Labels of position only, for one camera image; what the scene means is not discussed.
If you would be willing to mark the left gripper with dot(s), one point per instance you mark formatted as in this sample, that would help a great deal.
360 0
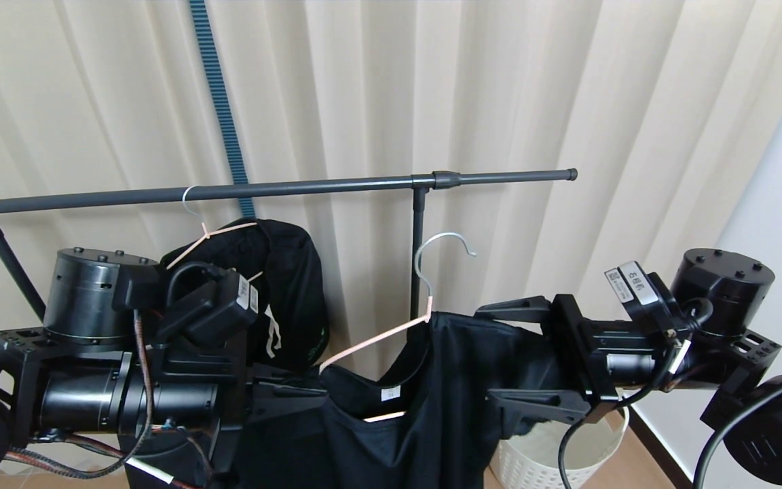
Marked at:
92 401

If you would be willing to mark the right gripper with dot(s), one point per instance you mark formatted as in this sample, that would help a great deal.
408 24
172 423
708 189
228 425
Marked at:
625 360

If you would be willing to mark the black t-shirt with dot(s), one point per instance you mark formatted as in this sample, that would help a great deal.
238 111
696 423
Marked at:
445 407

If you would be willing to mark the black shorts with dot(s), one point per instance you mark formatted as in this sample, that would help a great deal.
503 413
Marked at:
296 285

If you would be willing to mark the pink clothes hanger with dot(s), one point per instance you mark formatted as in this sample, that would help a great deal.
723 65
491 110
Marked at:
206 233
377 343

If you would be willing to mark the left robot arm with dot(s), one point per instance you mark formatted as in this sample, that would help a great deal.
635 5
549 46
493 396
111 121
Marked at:
92 299

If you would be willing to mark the white laundry basket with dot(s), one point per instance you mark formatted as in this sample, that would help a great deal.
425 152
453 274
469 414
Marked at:
533 462

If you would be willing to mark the black clothes rack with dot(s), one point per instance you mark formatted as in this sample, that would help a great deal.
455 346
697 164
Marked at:
296 187

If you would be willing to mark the beige curtain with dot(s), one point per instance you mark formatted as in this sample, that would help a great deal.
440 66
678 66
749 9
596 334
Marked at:
364 81

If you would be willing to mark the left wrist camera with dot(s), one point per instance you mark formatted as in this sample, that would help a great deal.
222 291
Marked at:
221 309

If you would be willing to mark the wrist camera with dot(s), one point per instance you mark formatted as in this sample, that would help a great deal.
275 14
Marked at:
221 309
642 292

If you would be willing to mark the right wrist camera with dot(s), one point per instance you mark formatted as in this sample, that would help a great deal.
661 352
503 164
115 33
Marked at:
642 292

